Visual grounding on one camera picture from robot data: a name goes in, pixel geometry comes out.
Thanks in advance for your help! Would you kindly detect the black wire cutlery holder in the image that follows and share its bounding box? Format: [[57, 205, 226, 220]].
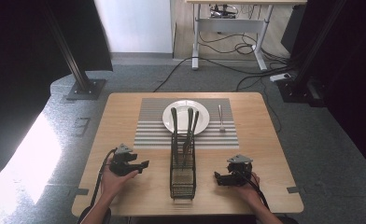
[[169, 133, 198, 201]]

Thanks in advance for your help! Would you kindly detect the white round plate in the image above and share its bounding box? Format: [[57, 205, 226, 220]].
[[162, 99, 211, 136]]

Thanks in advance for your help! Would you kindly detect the white power strip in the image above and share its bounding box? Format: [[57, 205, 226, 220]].
[[269, 72, 293, 83]]

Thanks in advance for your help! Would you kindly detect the grey floor outlet cover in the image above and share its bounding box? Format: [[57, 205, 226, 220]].
[[73, 117, 92, 137]]

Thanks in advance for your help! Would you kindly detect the black floor cable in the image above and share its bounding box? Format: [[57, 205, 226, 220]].
[[152, 56, 194, 93]]

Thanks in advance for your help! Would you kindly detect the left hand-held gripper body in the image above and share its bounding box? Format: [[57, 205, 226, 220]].
[[109, 143, 143, 177]]

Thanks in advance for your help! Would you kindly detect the dark-handled utensil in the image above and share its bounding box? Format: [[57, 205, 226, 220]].
[[183, 107, 194, 164], [170, 106, 179, 166], [184, 110, 201, 157]]

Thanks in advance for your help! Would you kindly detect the dark curtain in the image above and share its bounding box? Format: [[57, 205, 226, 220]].
[[280, 0, 366, 180], [0, 0, 114, 195]]

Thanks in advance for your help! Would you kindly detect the dark device under desk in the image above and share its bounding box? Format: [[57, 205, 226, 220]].
[[208, 3, 238, 20]]

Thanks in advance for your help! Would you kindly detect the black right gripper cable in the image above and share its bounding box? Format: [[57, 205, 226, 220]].
[[233, 170, 270, 210]]

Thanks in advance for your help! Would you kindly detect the person's left hand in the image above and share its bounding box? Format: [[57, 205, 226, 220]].
[[100, 156, 140, 200]]

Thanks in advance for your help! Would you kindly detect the grey striped placemat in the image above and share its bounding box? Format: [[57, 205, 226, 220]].
[[133, 97, 240, 150]]

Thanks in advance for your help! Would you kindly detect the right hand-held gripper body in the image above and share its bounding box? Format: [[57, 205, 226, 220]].
[[223, 154, 254, 188]]

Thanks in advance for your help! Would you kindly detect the person's right hand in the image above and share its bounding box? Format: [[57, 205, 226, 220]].
[[233, 172, 261, 203]]

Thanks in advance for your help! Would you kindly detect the bundle of black floor cables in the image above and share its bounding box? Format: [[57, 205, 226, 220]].
[[197, 31, 297, 133]]

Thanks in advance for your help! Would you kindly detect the white desk frame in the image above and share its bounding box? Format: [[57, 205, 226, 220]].
[[184, 0, 308, 71]]

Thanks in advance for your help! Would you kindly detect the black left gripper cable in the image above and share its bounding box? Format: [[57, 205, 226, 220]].
[[90, 147, 119, 208]]

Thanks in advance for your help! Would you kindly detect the black metal stand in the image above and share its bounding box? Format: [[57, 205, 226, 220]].
[[43, 0, 107, 102], [276, 0, 348, 105]]

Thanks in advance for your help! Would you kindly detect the silver fork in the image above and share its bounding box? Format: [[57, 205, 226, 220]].
[[218, 104, 227, 133]]

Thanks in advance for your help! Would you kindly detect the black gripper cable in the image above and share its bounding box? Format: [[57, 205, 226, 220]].
[[90, 147, 119, 208], [233, 170, 270, 210]]

